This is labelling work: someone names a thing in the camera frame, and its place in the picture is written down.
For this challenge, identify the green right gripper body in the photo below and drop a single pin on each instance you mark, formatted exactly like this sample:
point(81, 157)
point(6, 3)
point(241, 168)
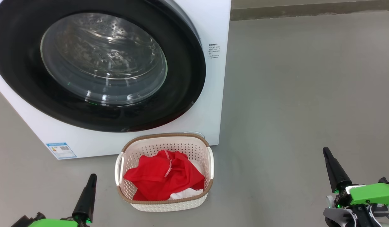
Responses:
point(374, 194)

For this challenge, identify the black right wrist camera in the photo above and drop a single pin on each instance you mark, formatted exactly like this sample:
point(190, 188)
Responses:
point(388, 182)

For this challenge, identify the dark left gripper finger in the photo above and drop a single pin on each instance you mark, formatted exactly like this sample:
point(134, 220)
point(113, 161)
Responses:
point(85, 201)

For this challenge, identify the dark grey glass washer door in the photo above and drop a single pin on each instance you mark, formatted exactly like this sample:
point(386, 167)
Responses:
point(24, 78)

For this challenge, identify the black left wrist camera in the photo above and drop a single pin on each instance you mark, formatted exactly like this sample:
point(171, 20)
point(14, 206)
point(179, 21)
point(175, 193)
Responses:
point(32, 220)

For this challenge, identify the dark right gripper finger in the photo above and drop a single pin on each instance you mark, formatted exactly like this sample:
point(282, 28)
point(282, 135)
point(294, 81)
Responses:
point(338, 176)

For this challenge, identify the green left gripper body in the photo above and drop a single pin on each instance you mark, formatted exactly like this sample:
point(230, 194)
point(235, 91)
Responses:
point(55, 223)

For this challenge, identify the cream perforated laundry basket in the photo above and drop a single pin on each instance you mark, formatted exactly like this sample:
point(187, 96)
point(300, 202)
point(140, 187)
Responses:
point(169, 206)

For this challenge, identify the blue energy label sticker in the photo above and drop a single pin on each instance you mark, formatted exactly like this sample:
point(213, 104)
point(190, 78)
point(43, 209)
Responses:
point(60, 150)

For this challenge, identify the red and white garment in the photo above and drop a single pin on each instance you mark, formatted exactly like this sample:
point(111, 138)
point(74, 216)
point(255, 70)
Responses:
point(156, 179)

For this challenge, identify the white front-load washing machine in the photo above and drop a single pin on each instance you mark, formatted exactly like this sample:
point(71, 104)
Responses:
point(210, 94)

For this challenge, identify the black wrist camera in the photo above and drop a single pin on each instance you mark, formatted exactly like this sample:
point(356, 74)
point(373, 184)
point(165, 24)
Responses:
point(32, 220)
point(388, 182)

